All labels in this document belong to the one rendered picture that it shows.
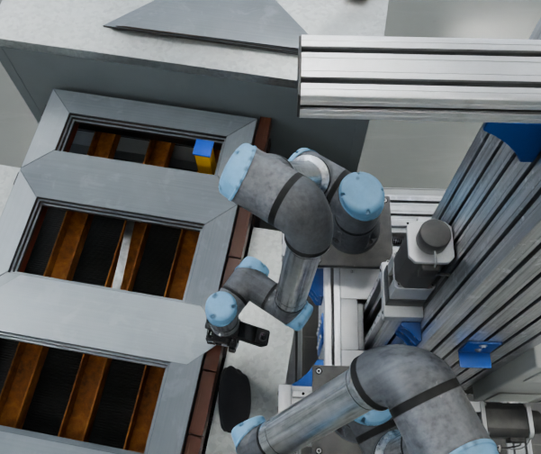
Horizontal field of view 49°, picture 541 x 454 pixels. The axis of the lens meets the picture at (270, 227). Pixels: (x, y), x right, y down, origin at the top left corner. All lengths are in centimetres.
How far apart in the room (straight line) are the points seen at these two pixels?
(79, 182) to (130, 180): 17
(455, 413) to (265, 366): 108
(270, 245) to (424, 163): 126
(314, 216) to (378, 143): 202
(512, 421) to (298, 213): 87
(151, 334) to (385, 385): 100
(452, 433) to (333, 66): 54
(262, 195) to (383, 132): 207
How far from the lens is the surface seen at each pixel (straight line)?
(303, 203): 111
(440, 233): 115
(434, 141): 318
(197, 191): 197
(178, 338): 180
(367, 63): 73
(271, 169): 113
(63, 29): 221
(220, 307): 143
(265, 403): 192
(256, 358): 195
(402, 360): 96
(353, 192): 150
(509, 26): 378
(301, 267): 124
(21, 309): 196
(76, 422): 200
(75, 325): 188
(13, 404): 208
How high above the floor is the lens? 258
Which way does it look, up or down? 65 degrees down
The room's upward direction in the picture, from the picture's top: 1 degrees counter-clockwise
